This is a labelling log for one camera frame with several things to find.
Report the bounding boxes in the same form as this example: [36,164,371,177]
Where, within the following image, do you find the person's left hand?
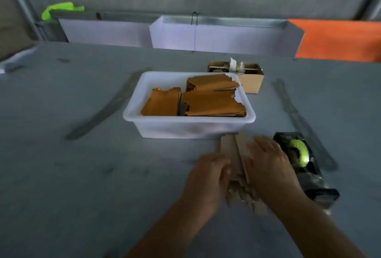
[183,152,233,223]

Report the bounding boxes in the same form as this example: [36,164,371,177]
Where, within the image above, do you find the person's right hand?
[243,136,304,211]

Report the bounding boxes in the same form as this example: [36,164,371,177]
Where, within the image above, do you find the pile of beige blanks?
[219,133,269,215]

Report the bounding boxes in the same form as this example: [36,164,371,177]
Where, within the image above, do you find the gold cartons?
[141,74,247,118]

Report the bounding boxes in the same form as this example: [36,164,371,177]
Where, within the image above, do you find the person's left forearm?
[128,200,207,258]

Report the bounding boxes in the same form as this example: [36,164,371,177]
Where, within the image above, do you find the person's right forearm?
[271,192,367,258]

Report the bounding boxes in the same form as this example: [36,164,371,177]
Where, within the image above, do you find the green tape roll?
[287,139,310,168]

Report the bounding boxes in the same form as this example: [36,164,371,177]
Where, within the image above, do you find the black tape dispenser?
[273,131,340,209]

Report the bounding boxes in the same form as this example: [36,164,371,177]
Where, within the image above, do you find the white plastic bin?
[123,71,257,139]

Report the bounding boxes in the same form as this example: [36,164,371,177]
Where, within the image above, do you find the small cardboard box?
[208,60,265,94]

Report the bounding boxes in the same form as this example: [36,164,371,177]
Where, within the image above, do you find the long white tray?
[58,12,160,49]
[149,15,305,58]

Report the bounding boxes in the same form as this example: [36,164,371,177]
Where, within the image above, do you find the orange tray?
[290,18,381,63]

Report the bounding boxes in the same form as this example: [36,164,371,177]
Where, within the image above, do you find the neon green object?
[41,2,85,21]

